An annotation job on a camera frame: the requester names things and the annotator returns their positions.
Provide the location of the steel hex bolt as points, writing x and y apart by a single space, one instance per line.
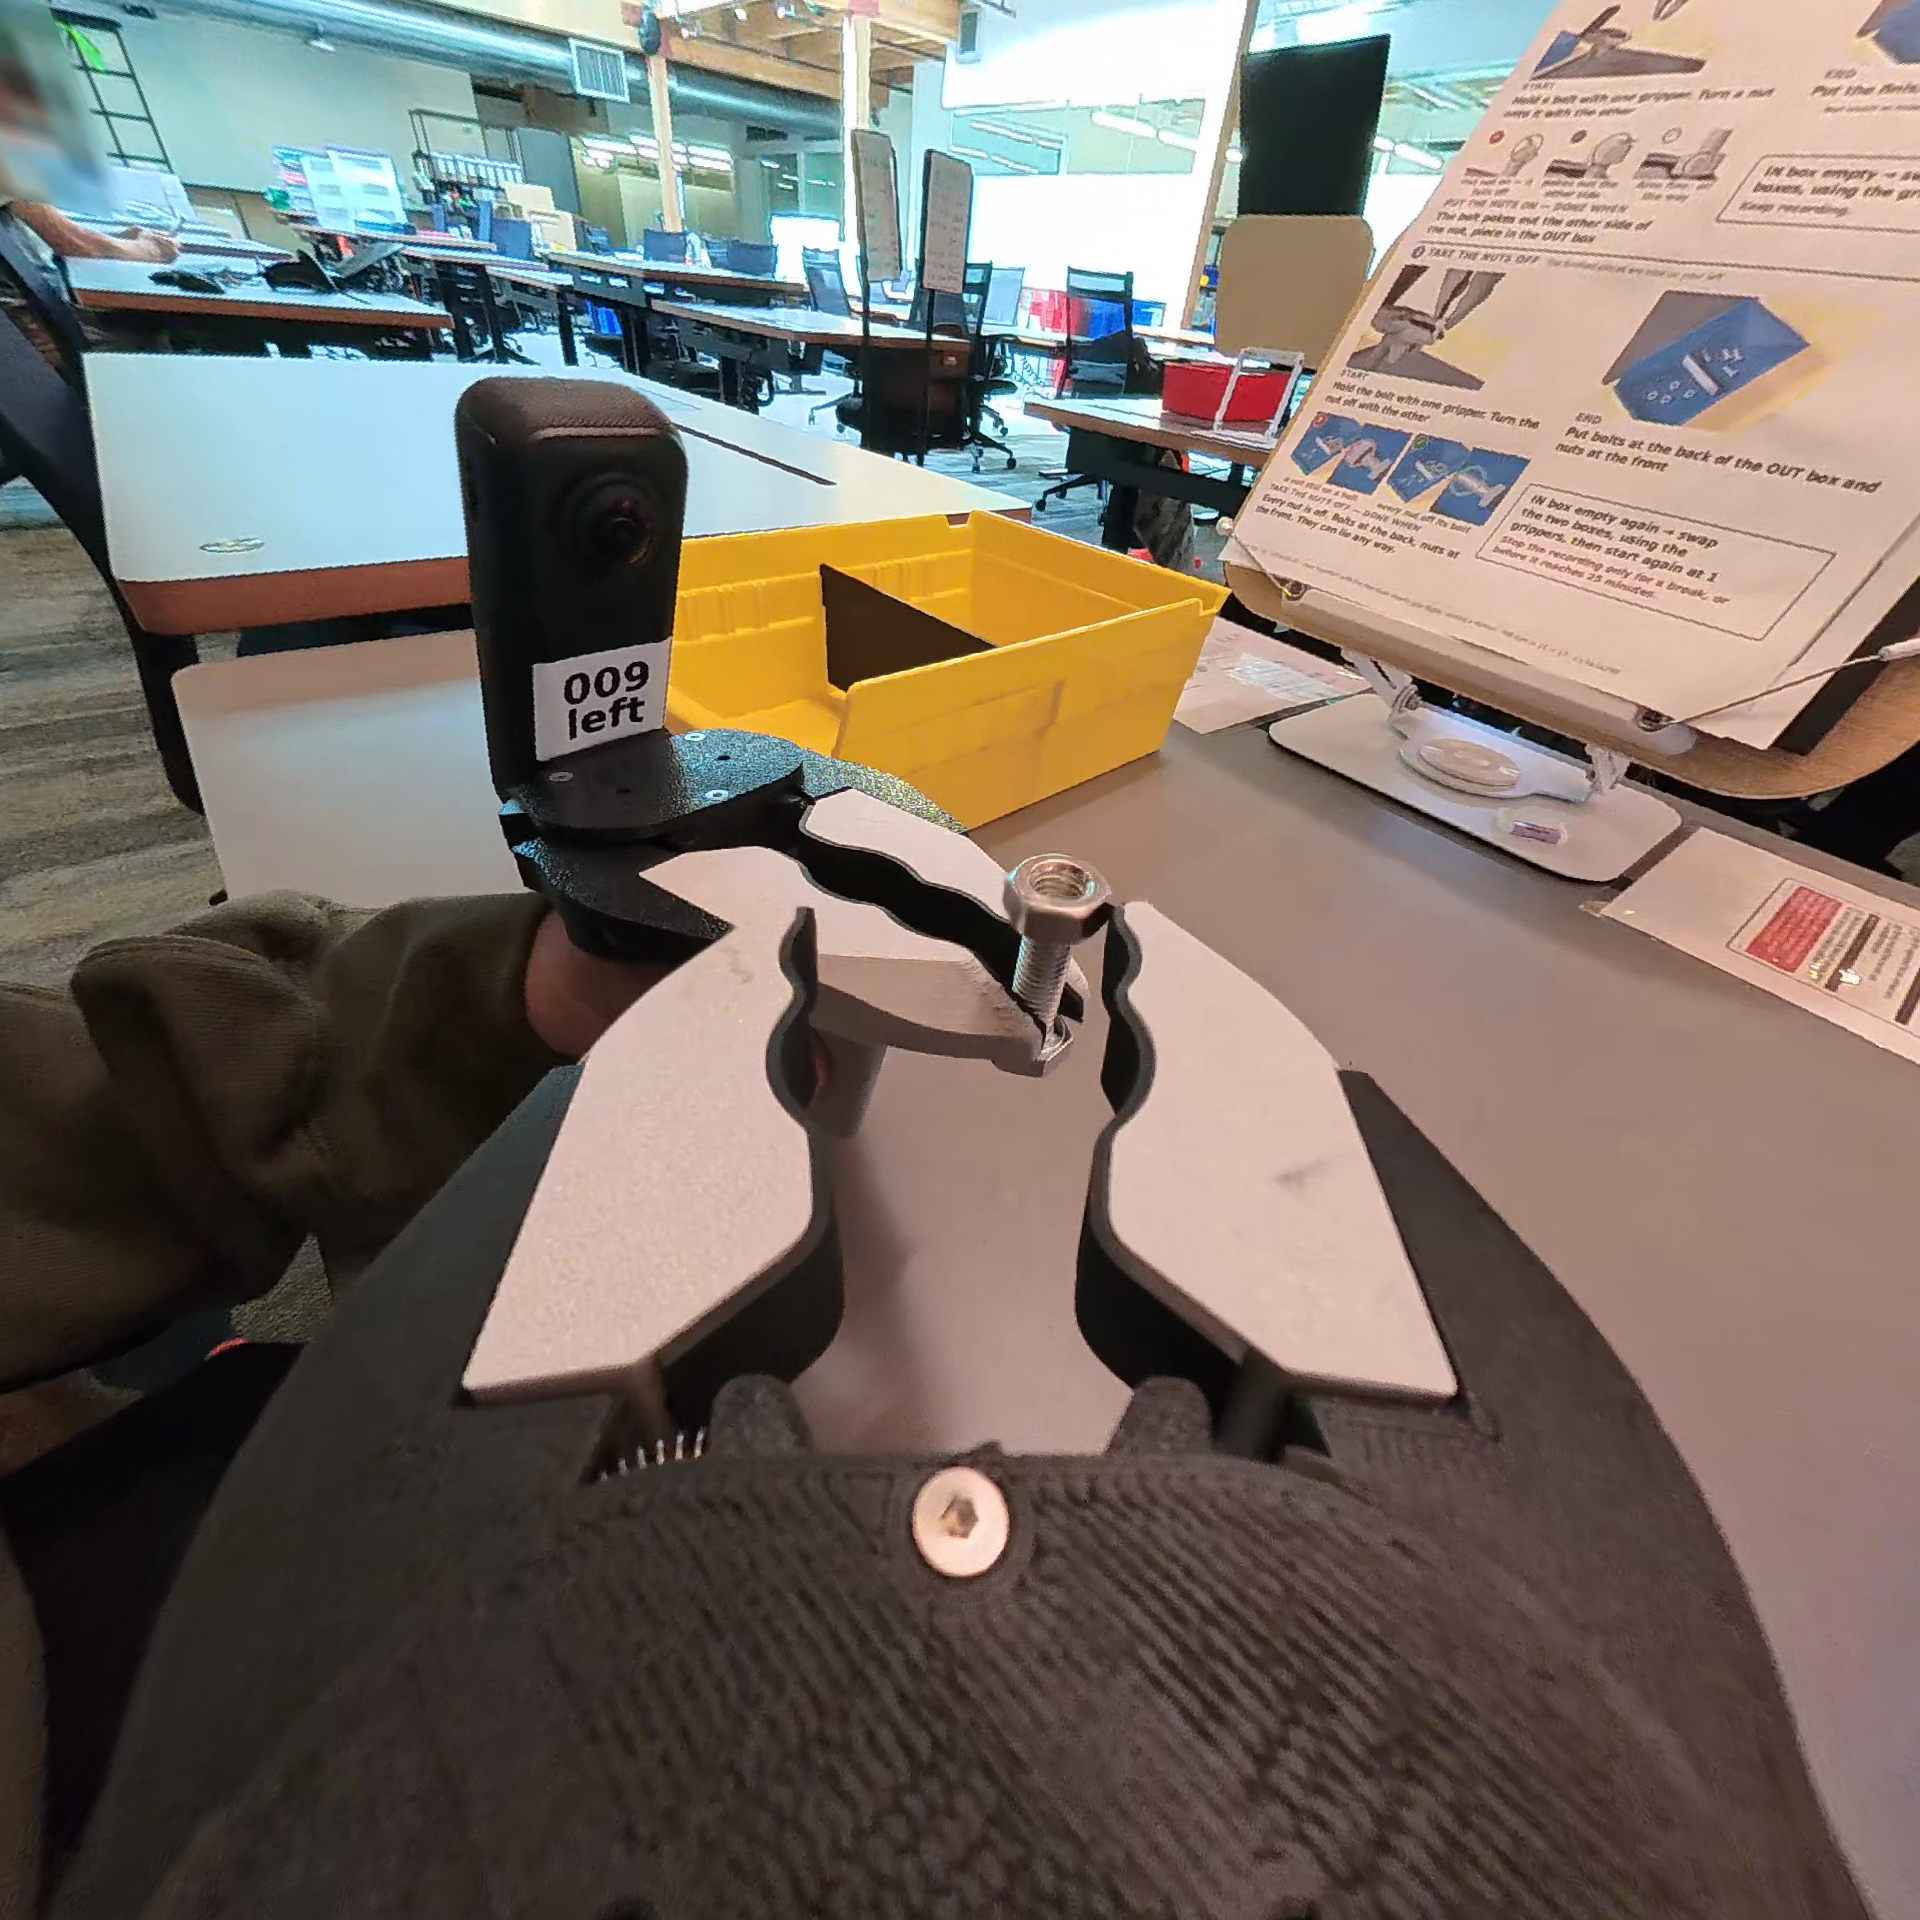
1044 977

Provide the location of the grey desk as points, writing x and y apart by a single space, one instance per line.
1500 1201

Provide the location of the clear acrylic holder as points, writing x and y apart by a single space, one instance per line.
1268 383

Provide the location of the printed instruction sheet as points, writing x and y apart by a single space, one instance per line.
1618 377

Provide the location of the white document stand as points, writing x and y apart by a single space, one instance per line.
1500 781

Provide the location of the black office chair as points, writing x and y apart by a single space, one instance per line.
1094 337

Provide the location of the black bin divider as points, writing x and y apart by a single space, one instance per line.
894 632

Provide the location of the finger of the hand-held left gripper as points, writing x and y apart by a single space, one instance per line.
914 1000
900 848

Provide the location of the beige rounded panel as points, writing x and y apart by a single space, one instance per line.
1287 293

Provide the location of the steel hex nut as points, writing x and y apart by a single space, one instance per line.
1061 895

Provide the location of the white ceiling vent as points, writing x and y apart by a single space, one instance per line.
600 68

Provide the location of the yellow storage bin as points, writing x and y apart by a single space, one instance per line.
1094 661

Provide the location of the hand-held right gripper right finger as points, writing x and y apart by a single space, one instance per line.
1258 1169

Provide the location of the paper with red label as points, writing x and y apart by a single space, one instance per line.
1786 930

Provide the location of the red storage bin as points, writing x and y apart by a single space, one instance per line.
1216 394

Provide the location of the person's left forearm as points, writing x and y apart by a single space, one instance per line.
226 1097

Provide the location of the white paper sheet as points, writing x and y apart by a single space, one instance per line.
1243 684

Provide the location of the white table with orange edge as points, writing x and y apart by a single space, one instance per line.
327 468

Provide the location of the person's left hand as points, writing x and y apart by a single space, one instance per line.
576 1000

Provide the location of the black panel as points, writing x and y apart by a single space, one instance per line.
1312 127

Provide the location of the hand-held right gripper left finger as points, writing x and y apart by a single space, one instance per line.
658 1169

